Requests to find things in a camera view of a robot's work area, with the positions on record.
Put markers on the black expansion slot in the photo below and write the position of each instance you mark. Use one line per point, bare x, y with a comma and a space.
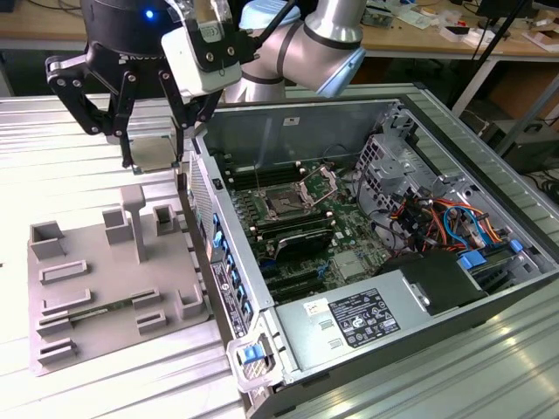
288, 277
297, 290

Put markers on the green RAM stick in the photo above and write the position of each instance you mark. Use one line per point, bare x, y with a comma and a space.
109, 307

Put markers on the green motherboard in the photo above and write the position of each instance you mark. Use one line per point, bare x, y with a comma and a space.
349, 235

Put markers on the open PC case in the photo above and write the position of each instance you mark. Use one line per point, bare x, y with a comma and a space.
305, 126

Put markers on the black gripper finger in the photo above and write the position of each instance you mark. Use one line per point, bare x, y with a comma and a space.
74, 96
177, 144

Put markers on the grey green circuit device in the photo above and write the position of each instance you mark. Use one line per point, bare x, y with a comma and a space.
381, 18

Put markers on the silver CPU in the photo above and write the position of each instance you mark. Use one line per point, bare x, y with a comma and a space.
153, 155

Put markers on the brown cardboard piece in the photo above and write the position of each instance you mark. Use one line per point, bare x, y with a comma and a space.
543, 40

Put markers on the black fan shroud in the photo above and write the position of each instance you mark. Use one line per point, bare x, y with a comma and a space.
436, 279

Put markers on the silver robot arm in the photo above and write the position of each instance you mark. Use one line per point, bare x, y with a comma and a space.
336, 26

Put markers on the silver power supply unit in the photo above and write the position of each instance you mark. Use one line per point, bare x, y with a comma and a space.
314, 345

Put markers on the small blue clip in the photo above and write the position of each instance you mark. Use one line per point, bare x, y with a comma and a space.
515, 245

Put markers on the blue case latch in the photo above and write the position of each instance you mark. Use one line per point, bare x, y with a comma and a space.
252, 353

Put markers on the silver chipset heatsink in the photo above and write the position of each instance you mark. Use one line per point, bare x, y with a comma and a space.
351, 265

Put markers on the CPU socket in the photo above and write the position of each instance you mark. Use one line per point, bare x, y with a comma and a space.
284, 203

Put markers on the black RAM slot bank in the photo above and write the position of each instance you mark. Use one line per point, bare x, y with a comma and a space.
271, 174
292, 224

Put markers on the black monitor stand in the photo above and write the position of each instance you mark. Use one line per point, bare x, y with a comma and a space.
502, 6

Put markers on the thin locking lever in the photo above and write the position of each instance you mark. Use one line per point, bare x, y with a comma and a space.
258, 179

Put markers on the metal drive cage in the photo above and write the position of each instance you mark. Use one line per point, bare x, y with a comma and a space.
393, 174

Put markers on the small white box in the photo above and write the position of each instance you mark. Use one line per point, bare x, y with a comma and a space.
474, 38

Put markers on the black computer tower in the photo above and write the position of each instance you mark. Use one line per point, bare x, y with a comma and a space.
537, 153

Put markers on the grey parts rack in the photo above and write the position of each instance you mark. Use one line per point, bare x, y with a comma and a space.
113, 270

